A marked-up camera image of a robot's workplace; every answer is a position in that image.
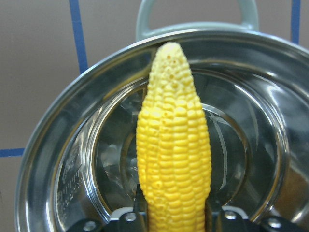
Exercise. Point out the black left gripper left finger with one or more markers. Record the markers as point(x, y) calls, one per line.
point(126, 219)

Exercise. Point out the yellow corn cob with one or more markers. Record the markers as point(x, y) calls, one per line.
point(173, 146)

